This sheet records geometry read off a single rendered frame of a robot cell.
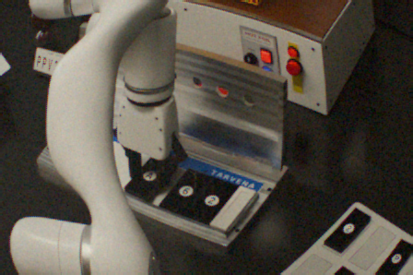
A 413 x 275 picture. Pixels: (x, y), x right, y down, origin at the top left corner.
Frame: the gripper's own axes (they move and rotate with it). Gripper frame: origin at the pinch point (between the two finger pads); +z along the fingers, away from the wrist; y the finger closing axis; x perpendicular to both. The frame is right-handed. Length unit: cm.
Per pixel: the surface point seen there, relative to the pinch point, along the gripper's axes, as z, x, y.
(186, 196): 1.5, -0.6, 7.8
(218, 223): 2.2, -3.8, 15.7
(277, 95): -15.3, 10.8, 17.7
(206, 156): 0.4, 9.6, 5.5
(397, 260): 2, 0, 55
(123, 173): 2.6, 0.0, -5.5
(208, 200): 1.4, 0.1, 11.5
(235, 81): -15.0, 10.9, 9.7
